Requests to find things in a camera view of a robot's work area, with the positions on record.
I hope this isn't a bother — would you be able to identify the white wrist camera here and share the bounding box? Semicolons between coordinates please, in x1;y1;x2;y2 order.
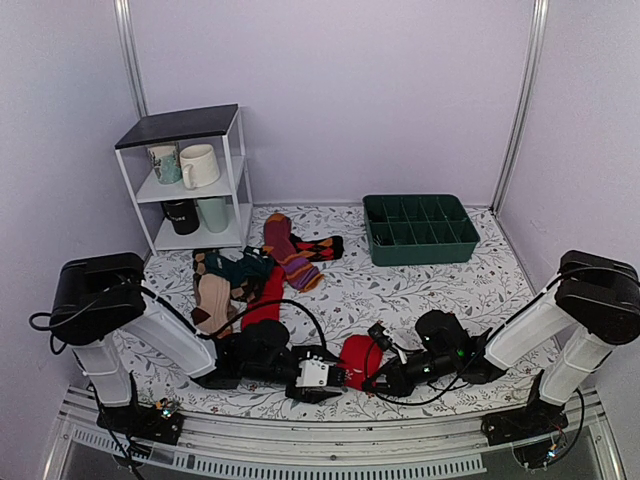
296;359;329;388
367;323;407;364

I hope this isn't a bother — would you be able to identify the teal patterned mug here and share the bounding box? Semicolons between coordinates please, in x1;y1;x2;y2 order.
147;143;182;185

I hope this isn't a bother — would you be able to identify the cream white mug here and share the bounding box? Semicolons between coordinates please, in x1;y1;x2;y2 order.
179;144;220;190

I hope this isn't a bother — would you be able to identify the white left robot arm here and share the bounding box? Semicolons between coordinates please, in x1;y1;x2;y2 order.
48;252;347;434

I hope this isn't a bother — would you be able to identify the white shelf black top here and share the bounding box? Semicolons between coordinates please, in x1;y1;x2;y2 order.
114;104;253;255

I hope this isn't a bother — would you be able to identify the green divided organizer tray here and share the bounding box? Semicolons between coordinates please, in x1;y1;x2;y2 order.
363;194;480;267

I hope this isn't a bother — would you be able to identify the right corner metal post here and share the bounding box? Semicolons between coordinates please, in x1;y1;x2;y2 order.
491;0;549;217

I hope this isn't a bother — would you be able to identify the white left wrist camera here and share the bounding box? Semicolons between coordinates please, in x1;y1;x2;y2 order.
296;359;329;388

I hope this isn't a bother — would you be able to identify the black orange argyle sock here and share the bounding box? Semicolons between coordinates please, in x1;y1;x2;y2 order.
289;233;344;262

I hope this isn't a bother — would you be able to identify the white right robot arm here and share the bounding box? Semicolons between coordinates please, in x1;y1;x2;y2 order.
362;250;639;436

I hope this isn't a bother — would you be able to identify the black mug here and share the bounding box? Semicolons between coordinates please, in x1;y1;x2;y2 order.
161;199;200;236

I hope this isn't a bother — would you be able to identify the maroon purple striped sock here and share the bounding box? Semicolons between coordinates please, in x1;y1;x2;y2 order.
263;212;323;292

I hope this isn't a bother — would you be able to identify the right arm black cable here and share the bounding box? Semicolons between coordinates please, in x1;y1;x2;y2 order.
372;369;471;407

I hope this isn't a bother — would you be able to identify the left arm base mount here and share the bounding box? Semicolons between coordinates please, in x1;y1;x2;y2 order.
96;375;184;446

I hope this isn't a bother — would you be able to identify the floral white table mat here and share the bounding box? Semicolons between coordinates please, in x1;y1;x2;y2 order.
114;205;558;422

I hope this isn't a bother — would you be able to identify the corner metal post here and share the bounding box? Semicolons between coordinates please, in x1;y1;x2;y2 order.
113;0;148;118
491;0;549;217

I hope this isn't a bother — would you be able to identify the red sock pair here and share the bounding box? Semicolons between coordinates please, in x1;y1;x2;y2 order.
339;335;383;391

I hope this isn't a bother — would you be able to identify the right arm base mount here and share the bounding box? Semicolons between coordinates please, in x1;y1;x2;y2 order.
481;373;586;471

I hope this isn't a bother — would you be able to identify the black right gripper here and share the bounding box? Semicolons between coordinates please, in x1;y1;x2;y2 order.
365;352;459;400

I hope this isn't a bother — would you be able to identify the mint green mug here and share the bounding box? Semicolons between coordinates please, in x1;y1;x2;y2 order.
196;197;229;233

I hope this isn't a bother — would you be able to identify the single red sock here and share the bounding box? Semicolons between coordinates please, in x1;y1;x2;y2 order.
241;266;285;330

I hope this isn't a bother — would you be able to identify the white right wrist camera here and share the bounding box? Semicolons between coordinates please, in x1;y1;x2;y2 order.
367;323;407;364

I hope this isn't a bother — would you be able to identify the dark teal sock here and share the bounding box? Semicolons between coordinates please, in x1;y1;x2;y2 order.
204;246;275;288

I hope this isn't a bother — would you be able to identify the left corner metal post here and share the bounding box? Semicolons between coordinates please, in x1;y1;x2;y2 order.
113;0;148;118

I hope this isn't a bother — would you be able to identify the aluminium front rail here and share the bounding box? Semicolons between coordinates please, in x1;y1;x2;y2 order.
42;387;629;480

